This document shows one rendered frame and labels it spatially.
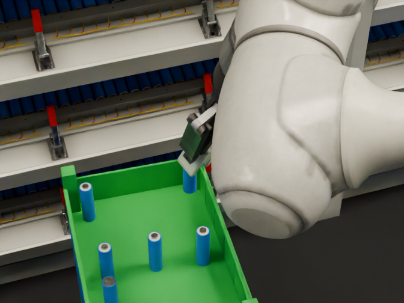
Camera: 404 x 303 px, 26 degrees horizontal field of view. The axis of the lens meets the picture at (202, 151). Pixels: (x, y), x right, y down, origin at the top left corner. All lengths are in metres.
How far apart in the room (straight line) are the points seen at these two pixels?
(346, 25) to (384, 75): 0.85
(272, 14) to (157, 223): 0.54
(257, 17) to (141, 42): 0.61
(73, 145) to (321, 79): 0.82
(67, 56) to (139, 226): 0.30
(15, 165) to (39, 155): 0.04
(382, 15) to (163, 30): 0.37
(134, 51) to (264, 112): 0.68
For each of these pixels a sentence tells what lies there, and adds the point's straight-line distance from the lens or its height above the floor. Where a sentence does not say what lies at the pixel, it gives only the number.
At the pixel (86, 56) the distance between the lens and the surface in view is 1.36.
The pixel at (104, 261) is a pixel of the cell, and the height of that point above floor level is 0.45.
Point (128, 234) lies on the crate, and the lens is 1.23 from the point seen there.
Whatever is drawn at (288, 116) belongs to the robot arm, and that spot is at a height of 0.87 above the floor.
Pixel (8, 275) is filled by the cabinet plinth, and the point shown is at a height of 0.02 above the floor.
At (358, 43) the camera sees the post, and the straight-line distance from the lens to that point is 1.51.
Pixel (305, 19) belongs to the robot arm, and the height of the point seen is 0.89.
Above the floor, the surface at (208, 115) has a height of 0.70.
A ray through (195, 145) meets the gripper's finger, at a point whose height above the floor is 0.64.
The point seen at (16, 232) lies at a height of 0.14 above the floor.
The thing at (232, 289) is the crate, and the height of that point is 0.40.
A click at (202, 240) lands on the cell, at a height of 0.46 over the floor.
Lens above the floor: 1.34
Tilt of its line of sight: 44 degrees down
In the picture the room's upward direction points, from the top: straight up
